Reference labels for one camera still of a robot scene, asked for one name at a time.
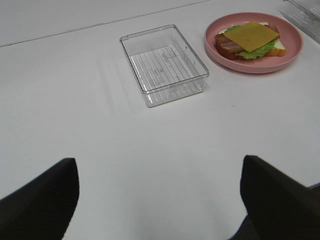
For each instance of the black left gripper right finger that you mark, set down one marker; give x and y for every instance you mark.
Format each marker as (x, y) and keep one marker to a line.
(277, 206)

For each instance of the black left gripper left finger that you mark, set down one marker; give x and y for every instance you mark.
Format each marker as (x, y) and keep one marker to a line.
(43, 208)

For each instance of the green lettuce leaf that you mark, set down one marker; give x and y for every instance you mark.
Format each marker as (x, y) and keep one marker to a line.
(260, 52)

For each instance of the bread slice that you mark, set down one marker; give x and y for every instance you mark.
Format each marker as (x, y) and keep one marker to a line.
(277, 50)

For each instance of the pink ham bacon slice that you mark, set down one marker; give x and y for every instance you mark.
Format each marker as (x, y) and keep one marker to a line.
(226, 46)

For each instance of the yellow cheese slice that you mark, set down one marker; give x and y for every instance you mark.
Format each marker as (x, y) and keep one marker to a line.
(248, 37)

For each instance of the pink round plate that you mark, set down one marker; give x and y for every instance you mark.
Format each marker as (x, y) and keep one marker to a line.
(290, 37)

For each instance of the left clear plastic tray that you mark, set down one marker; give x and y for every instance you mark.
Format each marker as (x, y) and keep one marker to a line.
(165, 66)

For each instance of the clear plastic tray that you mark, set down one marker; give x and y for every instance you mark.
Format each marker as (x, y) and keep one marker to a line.
(165, 66)
(304, 14)

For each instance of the right clear plastic tray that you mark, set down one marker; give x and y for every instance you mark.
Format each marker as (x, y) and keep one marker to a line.
(304, 14)

